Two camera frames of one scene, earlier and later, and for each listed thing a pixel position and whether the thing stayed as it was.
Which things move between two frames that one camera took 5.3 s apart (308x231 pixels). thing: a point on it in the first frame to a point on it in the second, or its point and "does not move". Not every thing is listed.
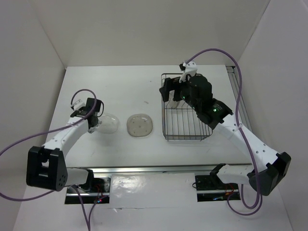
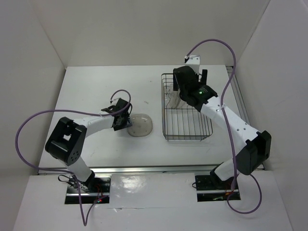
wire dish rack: [180, 120] does not move
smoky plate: [139, 125] does not move
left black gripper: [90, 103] to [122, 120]
